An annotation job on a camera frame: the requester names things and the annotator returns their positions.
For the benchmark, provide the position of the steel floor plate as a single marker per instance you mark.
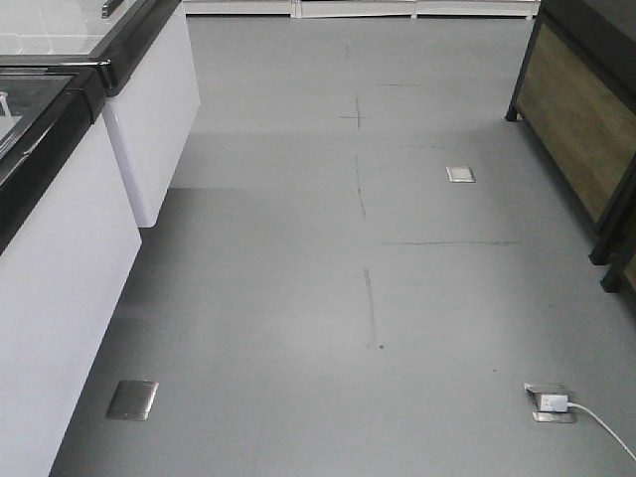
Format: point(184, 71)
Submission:
point(132, 400)
point(460, 174)

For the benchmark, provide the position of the white chest freezer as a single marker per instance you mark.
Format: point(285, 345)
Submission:
point(68, 242)
point(142, 53)

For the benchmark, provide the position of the far white chest freezer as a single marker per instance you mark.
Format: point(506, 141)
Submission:
point(142, 53)

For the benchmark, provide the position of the near white chest freezer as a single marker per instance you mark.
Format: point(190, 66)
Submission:
point(68, 242)

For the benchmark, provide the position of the wood panel display stand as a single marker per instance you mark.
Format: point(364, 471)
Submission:
point(576, 92)

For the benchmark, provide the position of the far steel floor plate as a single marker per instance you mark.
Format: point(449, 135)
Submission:
point(460, 174)

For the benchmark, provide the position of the left steel floor plate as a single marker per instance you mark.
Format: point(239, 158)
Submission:
point(132, 400)

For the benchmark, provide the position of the open floor socket box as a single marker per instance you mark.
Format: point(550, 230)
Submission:
point(549, 403)

